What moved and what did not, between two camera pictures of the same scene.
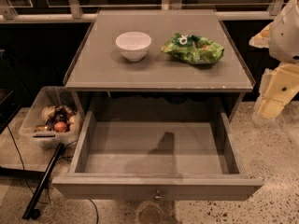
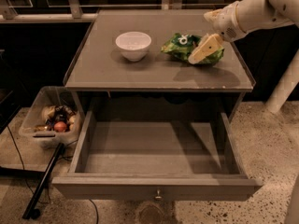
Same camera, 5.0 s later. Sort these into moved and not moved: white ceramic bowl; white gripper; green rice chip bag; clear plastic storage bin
Moved: white gripper
Not moved: clear plastic storage bin; green rice chip bag; white ceramic bowl
